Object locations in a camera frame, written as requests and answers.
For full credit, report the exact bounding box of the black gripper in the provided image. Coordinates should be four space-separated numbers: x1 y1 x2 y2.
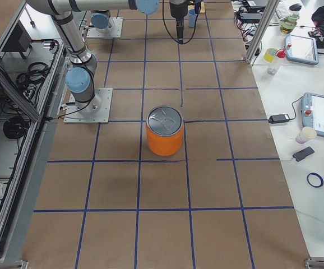
169 0 188 42

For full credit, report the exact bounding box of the paper cup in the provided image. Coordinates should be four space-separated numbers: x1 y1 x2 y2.
295 126 317 144

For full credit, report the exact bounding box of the wooden mug stand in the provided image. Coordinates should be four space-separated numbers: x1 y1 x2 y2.
200 1 205 14

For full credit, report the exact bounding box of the yellow tape roll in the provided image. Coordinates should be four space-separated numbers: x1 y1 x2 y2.
263 48 278 63

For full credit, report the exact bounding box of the orange canister with metal lid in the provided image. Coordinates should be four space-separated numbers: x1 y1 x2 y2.
146 106 184 156

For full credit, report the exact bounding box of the green glass bottle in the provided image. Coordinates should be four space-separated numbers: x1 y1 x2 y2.
280 4 301 34

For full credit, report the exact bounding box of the teach pendant far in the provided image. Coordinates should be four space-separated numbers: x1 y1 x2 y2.
285 34 319 65

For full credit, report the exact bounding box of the teach pendant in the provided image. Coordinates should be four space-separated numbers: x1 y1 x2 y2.
285 34 319 65
301 92 324 137

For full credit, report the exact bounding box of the black power adapter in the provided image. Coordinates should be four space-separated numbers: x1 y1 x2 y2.
268 114 291 124

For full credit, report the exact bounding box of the teach pendant near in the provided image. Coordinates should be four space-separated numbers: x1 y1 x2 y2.
301 92 324 137

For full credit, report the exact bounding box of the black smartphone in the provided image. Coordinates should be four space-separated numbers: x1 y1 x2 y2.
292 146 315 162

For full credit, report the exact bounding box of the blue tape roll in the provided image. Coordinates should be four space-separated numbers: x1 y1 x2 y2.
306 172 324 188

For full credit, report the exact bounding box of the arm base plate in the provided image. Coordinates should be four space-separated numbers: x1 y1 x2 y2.
86 16 123 39
63 88 113 124

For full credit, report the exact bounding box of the aluminium frame post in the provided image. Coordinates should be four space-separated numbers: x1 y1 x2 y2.
244 0 279 63

